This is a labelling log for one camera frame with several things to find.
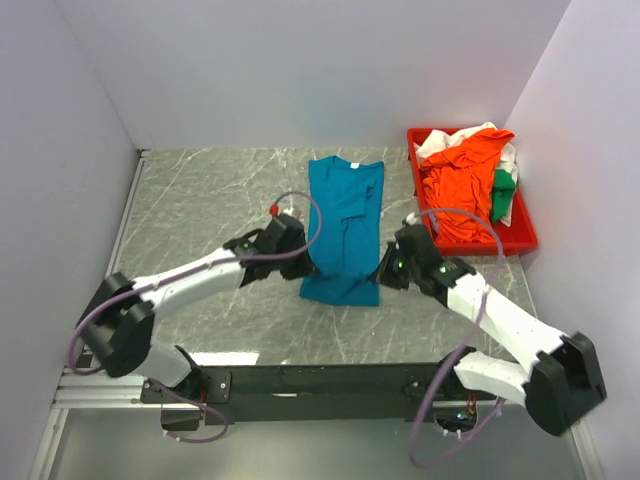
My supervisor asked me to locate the blue t shirt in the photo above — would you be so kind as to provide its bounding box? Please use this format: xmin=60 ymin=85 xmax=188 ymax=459
xmin=299 ymin=156 xmax=384 ymax=307

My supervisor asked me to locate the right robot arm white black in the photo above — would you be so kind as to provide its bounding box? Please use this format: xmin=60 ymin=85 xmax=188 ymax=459
xmin=372 ymin=224 xmax=607 ymax=436

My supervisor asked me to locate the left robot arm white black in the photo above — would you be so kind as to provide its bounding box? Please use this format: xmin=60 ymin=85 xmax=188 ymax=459
xmin=73 ymin=207 xmax=316 ymax=402

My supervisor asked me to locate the orange t shirt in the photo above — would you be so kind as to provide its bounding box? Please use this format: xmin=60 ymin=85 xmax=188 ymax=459
xmin=418 ymin=128 xmax=515 ymax=243

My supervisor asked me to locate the red plastic bin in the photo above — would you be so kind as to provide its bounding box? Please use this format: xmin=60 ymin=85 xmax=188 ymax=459
xmin=406 ymin=127 xmax=538 ymax=256

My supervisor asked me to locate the green t shirt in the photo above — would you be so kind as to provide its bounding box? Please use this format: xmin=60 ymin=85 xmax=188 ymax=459
xmin=490 ymin=169 xmax=517 ymax=226

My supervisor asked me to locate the white t shirt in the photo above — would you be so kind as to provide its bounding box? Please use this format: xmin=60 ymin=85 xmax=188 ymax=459
xmin=414 ymin=122 xmax=519 ymax=224

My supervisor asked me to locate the black base beam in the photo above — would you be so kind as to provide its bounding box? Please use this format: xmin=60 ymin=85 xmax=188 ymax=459
xmin=139 ymin=362 xmax=499 ymax=431

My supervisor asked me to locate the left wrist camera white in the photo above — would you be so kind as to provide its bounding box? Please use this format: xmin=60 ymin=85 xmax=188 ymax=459
xmin=269 ymin=204 xmax=302 ymax=220

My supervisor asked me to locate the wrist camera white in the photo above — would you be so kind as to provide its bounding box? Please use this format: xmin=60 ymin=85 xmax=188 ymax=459
xmin=402 ymin=212 xmax=422 ymax=226
xmin=269 ymin=204 xmax=302 ymax=220

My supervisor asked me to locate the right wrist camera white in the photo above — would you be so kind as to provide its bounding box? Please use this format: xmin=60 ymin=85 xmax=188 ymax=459
xmin=402 ymin=212 xmax=422 ymax=226

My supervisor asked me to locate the aluminium rail frame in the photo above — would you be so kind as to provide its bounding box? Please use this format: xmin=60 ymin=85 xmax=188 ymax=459
xmin=29 ymin=148 xmax=601 ymax=480

